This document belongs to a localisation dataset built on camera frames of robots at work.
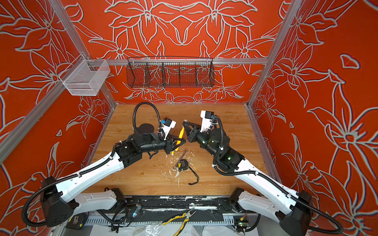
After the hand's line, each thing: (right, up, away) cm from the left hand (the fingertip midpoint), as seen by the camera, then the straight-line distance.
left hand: (184, 139), depth 65 cm
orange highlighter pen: (-2, +2, -1) cm, 2 cm away
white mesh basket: (-64, +36, +26) cm, 78 cm away
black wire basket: (-14, +42, +35) cm, 56 cm away
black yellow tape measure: (-50, -39, +2) cm, 63 cm away
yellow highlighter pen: (-8, -13, +26) cm, 30 cm away
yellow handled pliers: (+2, -37, +4) cm, 37 cm away
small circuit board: (+27, -42, +3) cm, 50 cm away
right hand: (-2, +7, -3) cm, 8 cm away
